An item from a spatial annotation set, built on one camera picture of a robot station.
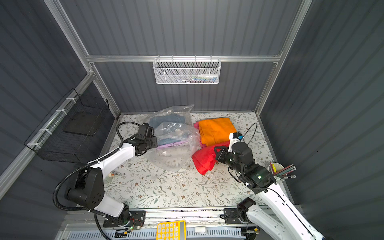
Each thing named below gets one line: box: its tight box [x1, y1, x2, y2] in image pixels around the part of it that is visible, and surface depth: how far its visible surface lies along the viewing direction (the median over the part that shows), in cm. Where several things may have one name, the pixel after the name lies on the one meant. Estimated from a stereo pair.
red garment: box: [192, 140, 230, 175], surface depth 70 cm
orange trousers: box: [198, 117, 237, 147], surface depth 103 cm
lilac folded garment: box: [157, 140, 189, 150], surface depth 102 cm
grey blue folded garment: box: [148, 114, 189, 147], surface depth 93 cm
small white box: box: [194, 226, 206, 233], surface depth 70 cm
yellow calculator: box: [156, 219, 187, 240], surface depth 71 cm
